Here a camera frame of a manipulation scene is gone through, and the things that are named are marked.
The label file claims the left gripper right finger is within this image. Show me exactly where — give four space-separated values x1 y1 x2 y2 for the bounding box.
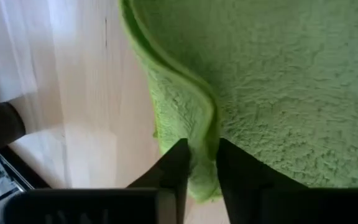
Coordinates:
216 138 309 224

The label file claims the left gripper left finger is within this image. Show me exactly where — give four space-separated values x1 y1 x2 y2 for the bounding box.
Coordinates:
126 138 191 224

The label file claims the green microfiber towel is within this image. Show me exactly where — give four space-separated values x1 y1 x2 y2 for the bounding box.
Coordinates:
117 0 358 203

